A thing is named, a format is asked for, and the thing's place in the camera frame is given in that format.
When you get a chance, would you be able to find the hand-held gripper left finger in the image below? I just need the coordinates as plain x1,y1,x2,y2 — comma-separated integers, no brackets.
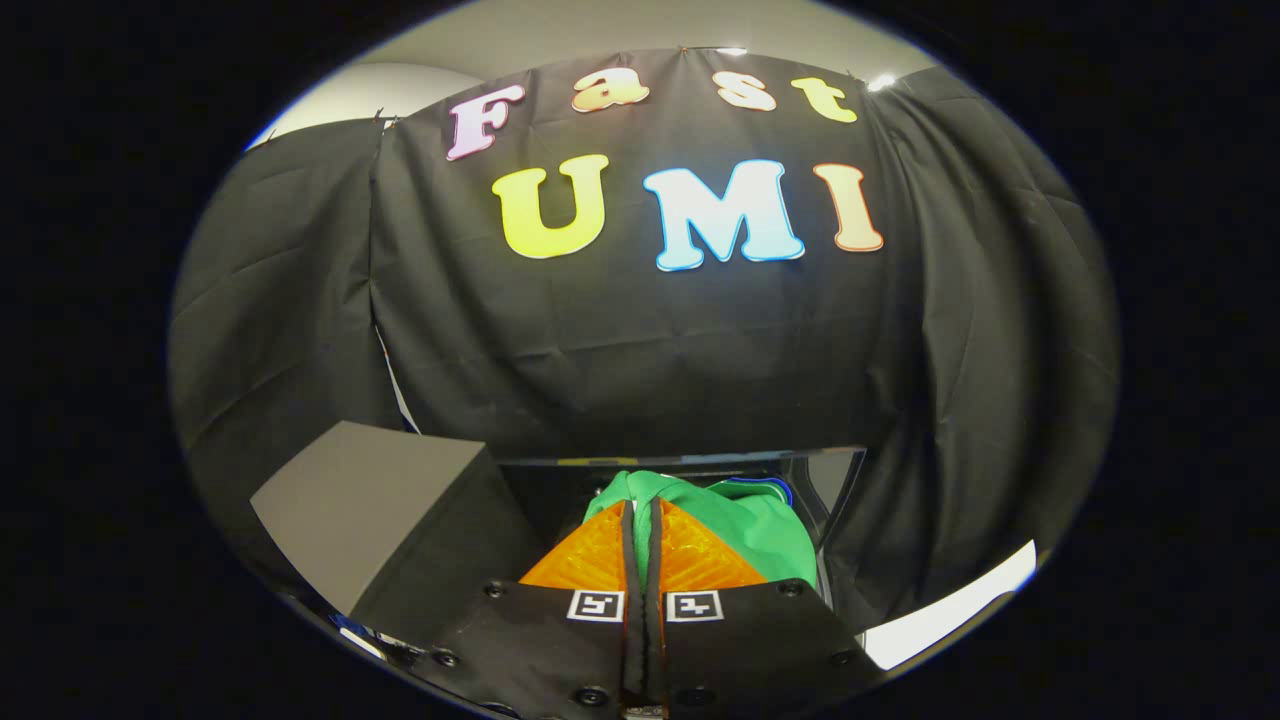
415,500,643,719

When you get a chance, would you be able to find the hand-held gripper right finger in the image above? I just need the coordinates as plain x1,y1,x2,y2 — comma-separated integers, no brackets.
645,497,888,719

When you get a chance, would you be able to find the green polo shirt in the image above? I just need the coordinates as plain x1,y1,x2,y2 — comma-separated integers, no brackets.
583,470,819,589

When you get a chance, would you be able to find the grey cabinet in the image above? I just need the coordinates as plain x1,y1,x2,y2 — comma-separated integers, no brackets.
250,420,548,643

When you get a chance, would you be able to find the black backdrop cloth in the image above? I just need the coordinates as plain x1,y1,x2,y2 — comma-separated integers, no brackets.
168,47,1119,633

